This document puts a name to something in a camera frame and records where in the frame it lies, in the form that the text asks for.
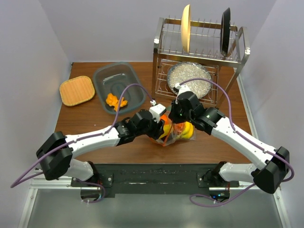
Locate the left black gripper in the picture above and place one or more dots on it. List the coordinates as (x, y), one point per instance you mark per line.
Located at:
(157, 129)

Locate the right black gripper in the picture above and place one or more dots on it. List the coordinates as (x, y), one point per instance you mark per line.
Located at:
(173, 114)

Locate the orange fake fruit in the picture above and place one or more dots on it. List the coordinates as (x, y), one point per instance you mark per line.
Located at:
(166, 119)

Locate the clear zip top bag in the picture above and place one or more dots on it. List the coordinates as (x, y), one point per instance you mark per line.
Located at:
(177, 129)

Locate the orange fake food piece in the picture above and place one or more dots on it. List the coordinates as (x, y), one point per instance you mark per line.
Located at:
(113, 101)

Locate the yellow fake corn cob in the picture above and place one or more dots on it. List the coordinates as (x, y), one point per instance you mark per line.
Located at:
(167, 132)

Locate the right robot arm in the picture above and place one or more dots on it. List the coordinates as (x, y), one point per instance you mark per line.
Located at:
(268, 166)

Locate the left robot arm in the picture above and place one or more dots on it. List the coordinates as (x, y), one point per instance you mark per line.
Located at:
(57, 154)

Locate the green yellow fake fruit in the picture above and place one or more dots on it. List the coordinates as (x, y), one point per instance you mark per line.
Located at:
(188, 131)

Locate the clear plastic container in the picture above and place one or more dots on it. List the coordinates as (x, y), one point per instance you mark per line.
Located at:
(114, 78)

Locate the steel dish rack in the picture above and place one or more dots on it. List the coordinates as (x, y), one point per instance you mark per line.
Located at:
(204, 49)

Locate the woven bamboo coaster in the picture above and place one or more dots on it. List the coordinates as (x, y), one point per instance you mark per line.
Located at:
(76, 91)

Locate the beige wooden plate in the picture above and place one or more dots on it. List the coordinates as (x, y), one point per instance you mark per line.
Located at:
(185, 28)

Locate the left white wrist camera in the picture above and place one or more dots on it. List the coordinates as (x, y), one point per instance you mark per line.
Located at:
(157, 110)

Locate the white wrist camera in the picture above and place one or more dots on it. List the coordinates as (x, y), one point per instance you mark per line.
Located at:
(157, 110)
(181, 88)

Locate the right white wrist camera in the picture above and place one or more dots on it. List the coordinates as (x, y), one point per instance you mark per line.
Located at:
(181, 88)

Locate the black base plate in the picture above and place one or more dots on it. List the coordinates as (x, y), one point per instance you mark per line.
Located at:
(158, 179)

